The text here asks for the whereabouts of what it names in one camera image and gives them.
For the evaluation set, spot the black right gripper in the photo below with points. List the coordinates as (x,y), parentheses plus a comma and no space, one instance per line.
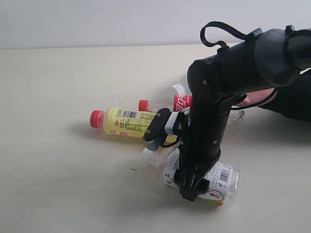
(207,123)

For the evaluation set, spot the clear cola bottle red label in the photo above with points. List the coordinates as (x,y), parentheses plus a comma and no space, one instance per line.
(178,103)

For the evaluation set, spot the yellow drink bottle red cap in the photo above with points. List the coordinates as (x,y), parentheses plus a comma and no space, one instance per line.
(117,121)

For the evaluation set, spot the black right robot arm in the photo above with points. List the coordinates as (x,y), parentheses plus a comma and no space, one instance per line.
(262,60)

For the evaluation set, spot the black sleeved forearm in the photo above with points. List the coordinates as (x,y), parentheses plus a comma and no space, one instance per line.
(293,101)

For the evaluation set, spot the clear bottle green white label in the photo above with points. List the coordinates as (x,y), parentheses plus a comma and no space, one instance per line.
(181,87)

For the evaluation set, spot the person's bare hand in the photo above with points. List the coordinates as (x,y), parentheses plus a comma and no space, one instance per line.
(255,97)

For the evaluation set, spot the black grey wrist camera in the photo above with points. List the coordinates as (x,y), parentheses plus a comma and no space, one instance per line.
(164,123)

